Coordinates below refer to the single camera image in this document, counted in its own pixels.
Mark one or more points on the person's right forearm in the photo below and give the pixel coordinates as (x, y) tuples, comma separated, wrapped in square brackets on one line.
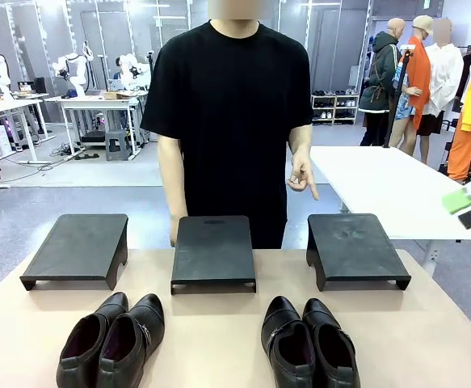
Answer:
[(171, 186)]

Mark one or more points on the person in black T-shirt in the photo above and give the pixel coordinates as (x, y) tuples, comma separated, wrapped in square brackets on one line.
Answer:
[(227, 121)]

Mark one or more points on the person's left forearm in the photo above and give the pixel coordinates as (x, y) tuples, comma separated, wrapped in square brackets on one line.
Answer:
[(299, 141)]

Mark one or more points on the person's right hand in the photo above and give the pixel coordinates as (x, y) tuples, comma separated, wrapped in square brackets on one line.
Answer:
[(175, 230)]

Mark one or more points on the white shoe rack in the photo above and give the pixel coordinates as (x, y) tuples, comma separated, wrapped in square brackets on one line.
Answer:
[(334, 109)]

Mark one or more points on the mannequin in orange top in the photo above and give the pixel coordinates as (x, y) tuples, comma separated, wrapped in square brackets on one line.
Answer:
[(415, 81)]

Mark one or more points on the white desk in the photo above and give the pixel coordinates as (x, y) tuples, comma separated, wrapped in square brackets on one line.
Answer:
[(93, 101), (9, 107)]

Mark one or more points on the black shoe stand with slot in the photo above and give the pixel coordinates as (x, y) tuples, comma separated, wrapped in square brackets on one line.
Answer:
[(213, 250)]

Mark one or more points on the person's left hand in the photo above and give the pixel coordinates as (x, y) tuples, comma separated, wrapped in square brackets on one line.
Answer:
[(301, 171)]

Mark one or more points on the black tripod pole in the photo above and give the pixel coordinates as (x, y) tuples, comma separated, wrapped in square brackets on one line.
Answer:
[(396, 101)]

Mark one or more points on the orange trousers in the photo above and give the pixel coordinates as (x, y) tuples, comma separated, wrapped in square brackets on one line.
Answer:
[(463, 153)]

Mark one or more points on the grey step stool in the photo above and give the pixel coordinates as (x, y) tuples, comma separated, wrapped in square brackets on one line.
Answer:
[(118, 145)]

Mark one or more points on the mannequin in dark green jacket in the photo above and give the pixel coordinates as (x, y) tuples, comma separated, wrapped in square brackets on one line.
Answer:
[(380, 81)]

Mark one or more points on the black leather buckle shoe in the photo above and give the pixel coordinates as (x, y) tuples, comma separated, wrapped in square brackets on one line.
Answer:
[(138, 323), (279, 323), (77, 363), (336, 355)]

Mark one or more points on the white table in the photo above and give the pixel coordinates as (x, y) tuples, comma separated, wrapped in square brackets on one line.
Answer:
[(380, 182)]

